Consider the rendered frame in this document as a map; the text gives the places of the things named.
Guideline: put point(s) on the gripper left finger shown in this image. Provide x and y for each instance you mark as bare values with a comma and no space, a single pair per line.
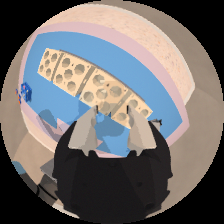
78,139

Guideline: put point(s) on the light blue bench mat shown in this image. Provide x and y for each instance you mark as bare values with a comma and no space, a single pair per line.
51,102

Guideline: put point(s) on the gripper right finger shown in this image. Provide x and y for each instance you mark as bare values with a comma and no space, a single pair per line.
145,138

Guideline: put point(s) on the beige sloped desk with green button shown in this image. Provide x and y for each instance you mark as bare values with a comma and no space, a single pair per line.
158,124

